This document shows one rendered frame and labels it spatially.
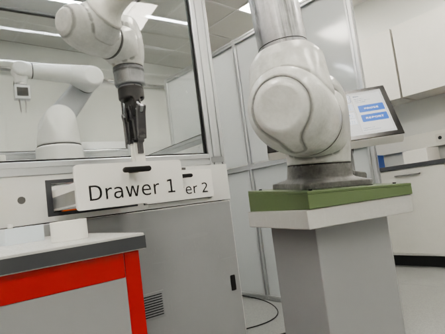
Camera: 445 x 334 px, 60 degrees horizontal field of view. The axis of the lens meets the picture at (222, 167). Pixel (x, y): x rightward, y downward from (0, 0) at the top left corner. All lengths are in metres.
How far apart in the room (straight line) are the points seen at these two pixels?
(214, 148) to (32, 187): 0.69
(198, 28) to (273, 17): 0.94
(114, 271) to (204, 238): 0.81
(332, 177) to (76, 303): 0.58
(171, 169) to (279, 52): 0.48
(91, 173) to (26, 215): 0.36
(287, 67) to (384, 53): 3.63
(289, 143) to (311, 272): 0.32
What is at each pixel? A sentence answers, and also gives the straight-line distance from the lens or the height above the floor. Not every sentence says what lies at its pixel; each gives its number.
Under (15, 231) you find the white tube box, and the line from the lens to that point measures 1.02.
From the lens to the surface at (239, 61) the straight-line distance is 3.19.
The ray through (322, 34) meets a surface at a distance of 2.72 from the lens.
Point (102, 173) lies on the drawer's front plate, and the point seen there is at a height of 0.90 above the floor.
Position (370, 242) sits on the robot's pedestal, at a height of 0.67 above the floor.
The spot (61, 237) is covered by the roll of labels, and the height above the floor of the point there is 0.77.
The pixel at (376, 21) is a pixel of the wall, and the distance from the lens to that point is 4.86.
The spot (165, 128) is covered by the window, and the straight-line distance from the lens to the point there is 1.50.
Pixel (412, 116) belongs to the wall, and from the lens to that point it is 4.50.
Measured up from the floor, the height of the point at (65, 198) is 0.86.
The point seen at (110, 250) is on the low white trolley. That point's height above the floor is 0.74.
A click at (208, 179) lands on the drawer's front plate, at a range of 1.52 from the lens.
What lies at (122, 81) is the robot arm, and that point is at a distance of 1.17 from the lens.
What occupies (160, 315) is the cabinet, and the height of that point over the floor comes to 0.43.
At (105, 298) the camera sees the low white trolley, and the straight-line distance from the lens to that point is 0.74.
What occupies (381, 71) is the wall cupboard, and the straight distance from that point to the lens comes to 4.30.
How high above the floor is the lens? 0.80
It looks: 5 degrees up
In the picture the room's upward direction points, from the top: 7 degrees counter-clockwise
